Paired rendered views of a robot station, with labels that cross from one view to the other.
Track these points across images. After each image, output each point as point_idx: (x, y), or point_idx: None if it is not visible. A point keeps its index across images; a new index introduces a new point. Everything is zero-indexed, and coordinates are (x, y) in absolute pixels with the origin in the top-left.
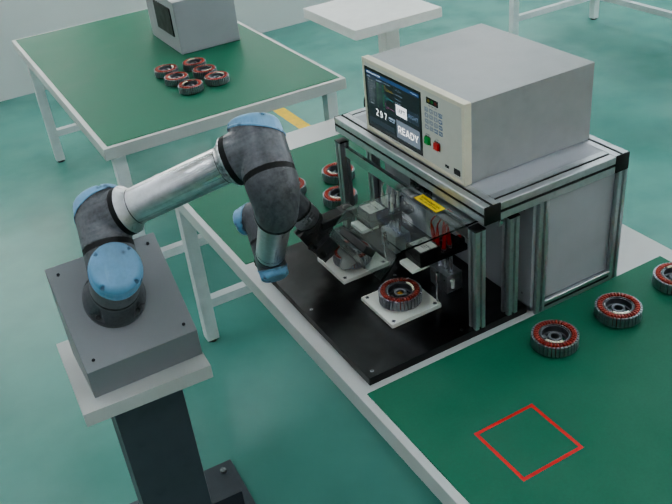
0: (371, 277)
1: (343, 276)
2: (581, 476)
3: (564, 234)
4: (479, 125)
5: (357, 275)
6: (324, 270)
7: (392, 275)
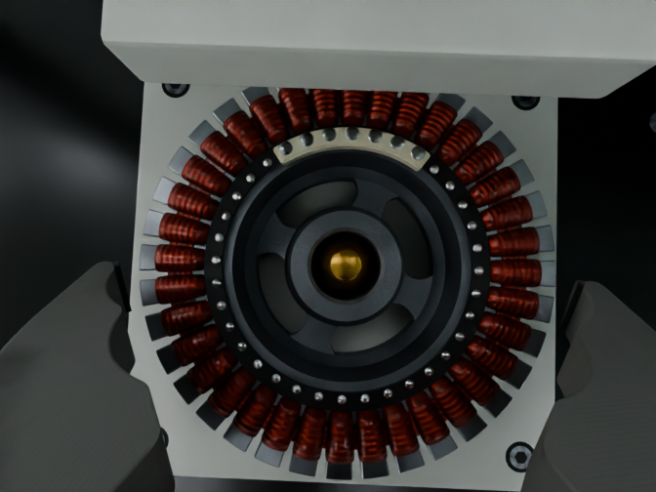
0: (583, 266)
1: (499, 458)
2: None
3: None
4: None
5: (554, 360)
6: (282, 487)
7: (654, 137)
